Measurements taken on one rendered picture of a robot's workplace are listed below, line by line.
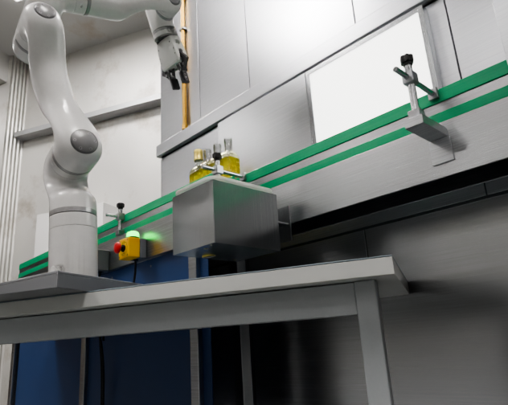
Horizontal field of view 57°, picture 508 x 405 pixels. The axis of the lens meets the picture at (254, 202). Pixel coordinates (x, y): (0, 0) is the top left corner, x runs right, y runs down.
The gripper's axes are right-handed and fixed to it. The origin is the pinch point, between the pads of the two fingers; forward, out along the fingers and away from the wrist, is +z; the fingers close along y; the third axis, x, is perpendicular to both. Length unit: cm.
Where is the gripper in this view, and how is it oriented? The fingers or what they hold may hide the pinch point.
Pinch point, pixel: (179, 81)
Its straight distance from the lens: 172.8
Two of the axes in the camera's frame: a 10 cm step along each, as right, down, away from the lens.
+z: 3.0, 9.5, -0.4
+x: -6.6, 1.7, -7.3
